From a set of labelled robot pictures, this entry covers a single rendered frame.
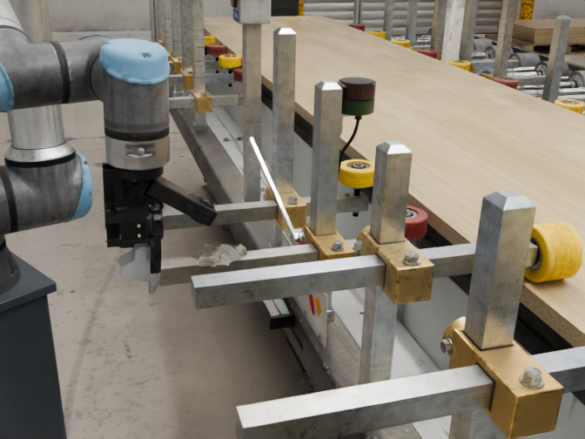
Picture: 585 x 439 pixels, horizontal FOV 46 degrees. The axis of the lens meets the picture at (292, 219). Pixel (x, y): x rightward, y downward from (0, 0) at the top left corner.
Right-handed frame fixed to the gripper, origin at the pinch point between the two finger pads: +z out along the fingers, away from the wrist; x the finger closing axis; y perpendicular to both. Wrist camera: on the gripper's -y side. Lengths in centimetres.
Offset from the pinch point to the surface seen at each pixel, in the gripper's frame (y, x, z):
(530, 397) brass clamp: -28, 55, -15
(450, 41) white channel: -122, -135, -18
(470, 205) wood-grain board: -55, -2, -9
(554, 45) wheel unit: -135, -92, -24
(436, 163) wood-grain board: -60, -25, -9
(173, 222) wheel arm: -5.8, -23.6, -0.1
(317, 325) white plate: -26.7, 2.1, 9.4
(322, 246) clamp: -26.6, 1.9, -5.3
